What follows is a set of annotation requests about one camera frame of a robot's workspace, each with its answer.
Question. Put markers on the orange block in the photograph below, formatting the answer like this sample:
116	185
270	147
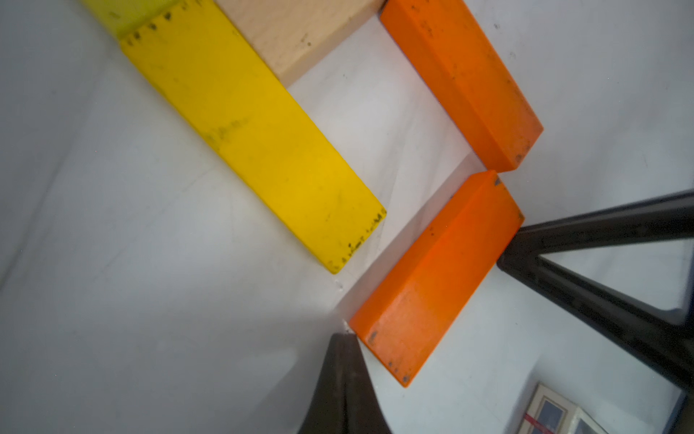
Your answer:
410	311
450	52

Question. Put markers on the natural wood block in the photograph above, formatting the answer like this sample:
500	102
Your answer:
291	36

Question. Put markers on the yellow block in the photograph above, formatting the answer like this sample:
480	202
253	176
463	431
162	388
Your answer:
120	17
201	64

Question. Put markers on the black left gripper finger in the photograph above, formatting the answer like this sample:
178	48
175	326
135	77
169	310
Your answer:
344	400

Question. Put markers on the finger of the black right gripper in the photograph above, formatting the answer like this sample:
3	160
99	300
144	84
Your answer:
656	337

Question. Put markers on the playing card box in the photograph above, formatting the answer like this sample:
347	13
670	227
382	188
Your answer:
551	413

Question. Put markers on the orange block front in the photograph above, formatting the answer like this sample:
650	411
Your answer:
410	311

